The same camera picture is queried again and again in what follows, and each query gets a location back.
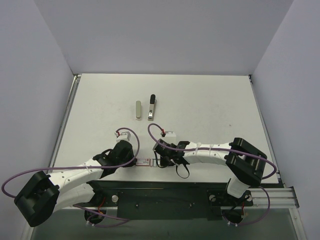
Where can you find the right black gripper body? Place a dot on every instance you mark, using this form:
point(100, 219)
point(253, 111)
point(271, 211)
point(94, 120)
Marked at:
point(160, 152)

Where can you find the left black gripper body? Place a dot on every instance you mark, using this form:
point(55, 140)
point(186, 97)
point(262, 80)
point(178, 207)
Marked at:
point(130, 160)

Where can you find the staple box tray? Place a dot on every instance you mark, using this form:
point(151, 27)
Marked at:
point(153, 163)

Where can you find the red white staple box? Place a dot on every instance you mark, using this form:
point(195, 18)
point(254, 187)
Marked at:
point(143, 162)

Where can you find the beige stapler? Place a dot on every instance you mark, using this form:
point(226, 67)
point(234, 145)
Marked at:
point(138, 110)

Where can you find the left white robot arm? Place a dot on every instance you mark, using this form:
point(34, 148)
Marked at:
point(45, 194)

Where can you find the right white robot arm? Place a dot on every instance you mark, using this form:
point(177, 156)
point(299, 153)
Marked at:
point(241, 157)

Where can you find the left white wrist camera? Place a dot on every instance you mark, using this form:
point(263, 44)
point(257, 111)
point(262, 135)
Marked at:
point(122, 136)

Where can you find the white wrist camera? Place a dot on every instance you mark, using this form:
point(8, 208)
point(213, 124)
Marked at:
point(169, 137)
point(122, 136)

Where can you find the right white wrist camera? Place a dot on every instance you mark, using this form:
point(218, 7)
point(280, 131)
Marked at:
point(169, 137)

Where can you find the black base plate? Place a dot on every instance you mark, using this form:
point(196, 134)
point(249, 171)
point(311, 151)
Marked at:
point(147, 200)

